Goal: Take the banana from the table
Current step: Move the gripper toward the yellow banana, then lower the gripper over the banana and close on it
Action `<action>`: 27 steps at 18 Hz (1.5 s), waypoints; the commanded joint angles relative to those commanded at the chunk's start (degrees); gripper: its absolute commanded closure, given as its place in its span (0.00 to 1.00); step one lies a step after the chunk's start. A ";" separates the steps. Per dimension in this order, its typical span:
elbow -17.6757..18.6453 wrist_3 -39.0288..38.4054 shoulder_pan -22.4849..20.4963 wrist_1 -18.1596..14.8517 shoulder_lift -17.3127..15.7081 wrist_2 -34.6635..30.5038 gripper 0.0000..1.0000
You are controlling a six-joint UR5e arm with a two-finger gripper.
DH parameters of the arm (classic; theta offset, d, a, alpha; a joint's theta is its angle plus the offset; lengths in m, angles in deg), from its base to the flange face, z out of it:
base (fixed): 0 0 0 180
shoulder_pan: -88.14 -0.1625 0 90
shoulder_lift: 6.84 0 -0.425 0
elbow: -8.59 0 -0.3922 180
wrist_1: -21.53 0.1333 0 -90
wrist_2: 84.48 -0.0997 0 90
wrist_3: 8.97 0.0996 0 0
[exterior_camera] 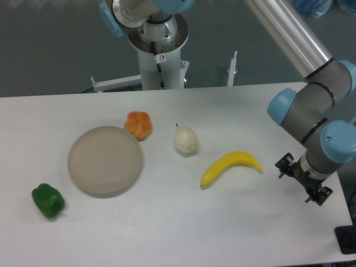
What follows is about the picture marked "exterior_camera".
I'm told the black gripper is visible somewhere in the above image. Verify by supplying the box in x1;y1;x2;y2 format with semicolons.
275;152;333;206

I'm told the yellow banana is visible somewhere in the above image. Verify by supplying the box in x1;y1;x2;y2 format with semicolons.
200;151;263;189

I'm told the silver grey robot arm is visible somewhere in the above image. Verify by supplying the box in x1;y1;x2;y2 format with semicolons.
99;1;355;205

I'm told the black device at table edge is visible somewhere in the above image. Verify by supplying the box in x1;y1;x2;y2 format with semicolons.
334;225;355;255

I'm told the white pear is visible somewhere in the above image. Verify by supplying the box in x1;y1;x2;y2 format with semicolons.
173;124;199;156

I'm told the orange pumpkin toy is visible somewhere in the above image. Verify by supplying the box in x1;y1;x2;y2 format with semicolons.
123;111;153;141

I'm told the blue plastic bag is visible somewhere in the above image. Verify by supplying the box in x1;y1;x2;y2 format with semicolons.
294;0;333;18

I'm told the beige round plate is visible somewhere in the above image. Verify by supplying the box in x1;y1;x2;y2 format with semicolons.
67;126;142;197

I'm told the green bell pepper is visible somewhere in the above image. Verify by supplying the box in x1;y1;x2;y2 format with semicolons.
31;184;65;219

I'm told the white metal bracket right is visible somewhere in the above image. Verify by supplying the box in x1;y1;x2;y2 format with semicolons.
226;51;238;86

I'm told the white metal bracket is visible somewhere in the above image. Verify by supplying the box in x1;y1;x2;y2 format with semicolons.
226;51;238;86
91;75;141;92

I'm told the black cable on pedestal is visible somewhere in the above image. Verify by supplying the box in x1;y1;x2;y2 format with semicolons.
150;41;167;90

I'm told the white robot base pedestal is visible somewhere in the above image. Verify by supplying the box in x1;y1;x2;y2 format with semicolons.
128;14;189;90

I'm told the white metal bracket left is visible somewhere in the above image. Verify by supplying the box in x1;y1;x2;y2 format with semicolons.
91;75;141;92

